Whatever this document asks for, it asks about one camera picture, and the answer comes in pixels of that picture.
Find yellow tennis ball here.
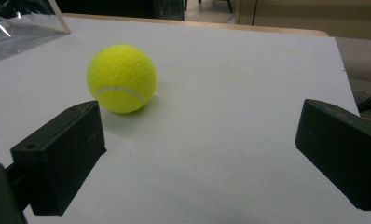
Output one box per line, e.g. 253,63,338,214
86,43,158,115

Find black cable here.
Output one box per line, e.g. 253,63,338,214
356,93,371,114

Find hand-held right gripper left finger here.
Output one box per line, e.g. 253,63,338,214
6,100,107,217

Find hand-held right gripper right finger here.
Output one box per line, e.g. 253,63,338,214
295,98,371,212

